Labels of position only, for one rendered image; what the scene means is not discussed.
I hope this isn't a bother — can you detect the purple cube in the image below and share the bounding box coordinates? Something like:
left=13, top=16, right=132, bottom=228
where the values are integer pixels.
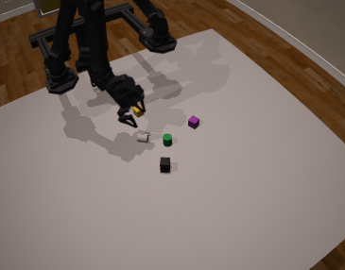
left=188, top=116, right=199, bottom=128

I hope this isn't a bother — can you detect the green cylinder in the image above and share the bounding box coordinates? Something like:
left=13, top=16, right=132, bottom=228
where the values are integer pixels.
left=163, top=133, right=172, bottom=146

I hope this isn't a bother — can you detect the yellow cube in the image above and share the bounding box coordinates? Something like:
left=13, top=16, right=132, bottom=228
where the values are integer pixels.
left=133, top=107, right=144, bottom=117

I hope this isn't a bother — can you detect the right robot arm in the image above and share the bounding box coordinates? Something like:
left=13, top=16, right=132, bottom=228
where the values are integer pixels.
left=43, top=0, right=145, bottom=109

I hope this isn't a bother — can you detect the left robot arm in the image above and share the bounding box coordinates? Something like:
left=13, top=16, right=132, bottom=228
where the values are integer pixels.
left=76, top=0, right=175, bottom=74

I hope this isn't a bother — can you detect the white cylinder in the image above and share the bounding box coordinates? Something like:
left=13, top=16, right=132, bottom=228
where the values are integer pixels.
left=137, top=133, right=148, bottom=143

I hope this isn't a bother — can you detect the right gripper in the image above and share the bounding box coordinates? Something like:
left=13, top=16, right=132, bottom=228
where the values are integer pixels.
left=113, top=94, right=146, bottom=128

